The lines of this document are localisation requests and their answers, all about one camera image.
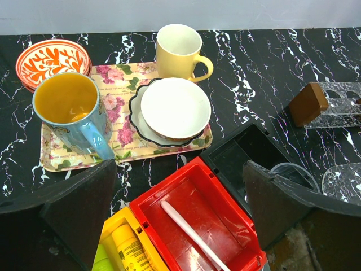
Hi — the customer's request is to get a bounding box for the green toothpaste tube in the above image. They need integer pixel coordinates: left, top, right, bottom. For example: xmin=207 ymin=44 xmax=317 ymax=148
xmin=92 ymin=244 xmax=114 ymax=271

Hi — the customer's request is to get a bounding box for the clear plastic cup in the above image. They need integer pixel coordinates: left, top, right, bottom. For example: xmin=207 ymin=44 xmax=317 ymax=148
xmin=270 ymin=163 xmax=322 ymax=194

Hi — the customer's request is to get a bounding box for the yellow plastic bin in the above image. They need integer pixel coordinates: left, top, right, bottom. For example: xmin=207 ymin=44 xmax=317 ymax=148
xmin=99 ymin=207 xmax=169 ymax=270

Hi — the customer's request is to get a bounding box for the red plastic bin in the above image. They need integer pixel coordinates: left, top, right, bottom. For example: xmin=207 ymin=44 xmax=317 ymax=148
xmin=130 ymin=158 xmax=267 ymax=270

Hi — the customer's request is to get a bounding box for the orange patterned bowl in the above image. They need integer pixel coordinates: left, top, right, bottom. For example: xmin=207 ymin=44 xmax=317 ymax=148
xmin=15 ymin=39 xmax=92 ymax=92

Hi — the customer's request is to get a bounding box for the white bowl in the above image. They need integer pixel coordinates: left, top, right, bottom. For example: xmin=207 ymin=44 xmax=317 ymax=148
xmin=140 ymin=77 xmax=211 ymax=139

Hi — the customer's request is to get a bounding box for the yellow toothpaste tube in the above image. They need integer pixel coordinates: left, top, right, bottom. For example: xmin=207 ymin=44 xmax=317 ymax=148
xmin=111 ymin=224 xmax=153 ymax=271

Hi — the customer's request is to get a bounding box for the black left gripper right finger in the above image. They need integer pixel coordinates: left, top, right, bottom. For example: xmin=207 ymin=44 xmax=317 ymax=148
xmin=243 ymin=160 xmax=360 ymax=250

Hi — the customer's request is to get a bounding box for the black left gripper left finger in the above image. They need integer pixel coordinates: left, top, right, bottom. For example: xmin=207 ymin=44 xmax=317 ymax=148
xmin=1 ymin=160 xmax=117 ymax=270

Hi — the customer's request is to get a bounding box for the black plastic bin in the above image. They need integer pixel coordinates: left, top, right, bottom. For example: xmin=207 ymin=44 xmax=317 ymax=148
xmin=200 ymin=123 xmax=294 ymax=216

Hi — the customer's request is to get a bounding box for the clear acrylic rack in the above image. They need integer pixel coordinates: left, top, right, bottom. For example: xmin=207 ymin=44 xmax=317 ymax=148
xmin=288 ymin=82 xmax=360 ymax=205

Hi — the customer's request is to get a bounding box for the blue mug orange inside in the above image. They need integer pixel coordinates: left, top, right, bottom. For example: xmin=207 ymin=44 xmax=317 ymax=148
xmin=32 ymin=72 xmax=115 ymax=160

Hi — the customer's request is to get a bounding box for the floral tray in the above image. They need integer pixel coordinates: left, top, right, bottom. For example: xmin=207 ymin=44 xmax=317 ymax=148
xmin=40 ymin=62 xmax=213 ymax=172

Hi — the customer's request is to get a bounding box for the yellow mug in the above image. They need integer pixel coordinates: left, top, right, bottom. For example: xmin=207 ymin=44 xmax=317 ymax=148
xmin=156 ymin=24 xmax=214 ymax=82

